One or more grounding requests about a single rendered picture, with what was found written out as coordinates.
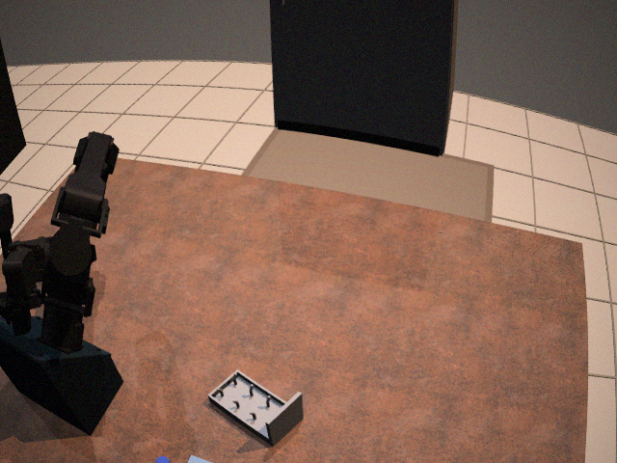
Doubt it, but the light blue square mat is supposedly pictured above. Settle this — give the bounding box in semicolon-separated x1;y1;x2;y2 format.
187;455;212;463

